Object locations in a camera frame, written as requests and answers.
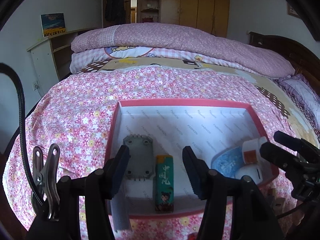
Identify white jar with orange label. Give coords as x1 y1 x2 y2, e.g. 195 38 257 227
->
242 137 268 166

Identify white rounded charger box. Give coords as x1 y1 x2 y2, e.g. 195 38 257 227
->
234 165 263 183

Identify wooden wardrobe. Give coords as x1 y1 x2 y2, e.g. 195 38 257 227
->
161 0 230 38

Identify pink floral bedsheet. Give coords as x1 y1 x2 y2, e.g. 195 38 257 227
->
5 66 300 240

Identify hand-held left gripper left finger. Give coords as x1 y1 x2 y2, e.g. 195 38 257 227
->
56 145 130 240

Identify framed wall picture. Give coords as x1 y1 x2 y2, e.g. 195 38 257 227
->
287 2 302 19

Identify blue and yellow painting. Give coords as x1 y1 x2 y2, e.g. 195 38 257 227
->
41 13 67 38

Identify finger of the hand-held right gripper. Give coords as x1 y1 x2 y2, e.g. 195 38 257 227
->
259 142 300 172
273 131 304 155

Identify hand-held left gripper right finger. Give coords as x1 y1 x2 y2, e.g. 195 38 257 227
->
182 145 284 240

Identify black flexible cable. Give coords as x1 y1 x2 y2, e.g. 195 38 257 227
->
0 62 44 205
276 204 309 217

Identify purple frilled pillow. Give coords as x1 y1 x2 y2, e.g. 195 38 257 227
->
275 75 320 130

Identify grey plastic part with handle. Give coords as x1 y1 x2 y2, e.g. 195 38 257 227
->
111 134 154 232

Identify yellow cartoon bed sheet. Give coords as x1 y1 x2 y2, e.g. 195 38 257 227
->
82 57 320 155

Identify pink cardboard box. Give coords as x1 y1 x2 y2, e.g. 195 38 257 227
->
104 99 279 219

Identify dark wooden headboard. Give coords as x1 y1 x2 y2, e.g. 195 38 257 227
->
249 31 320 90

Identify metal spring clip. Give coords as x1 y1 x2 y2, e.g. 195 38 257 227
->
32 144 62 222

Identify wooden corner shelf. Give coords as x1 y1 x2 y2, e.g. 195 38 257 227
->
139 0 162 24

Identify white shelf desk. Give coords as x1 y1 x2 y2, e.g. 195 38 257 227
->
27 27 98 82

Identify hanging dark coats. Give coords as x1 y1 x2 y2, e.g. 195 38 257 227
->
104 0 125 23

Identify folded pink quilt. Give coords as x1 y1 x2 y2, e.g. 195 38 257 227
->
71 22 295 78

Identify green lighter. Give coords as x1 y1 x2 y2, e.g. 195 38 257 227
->
155 155 174 213

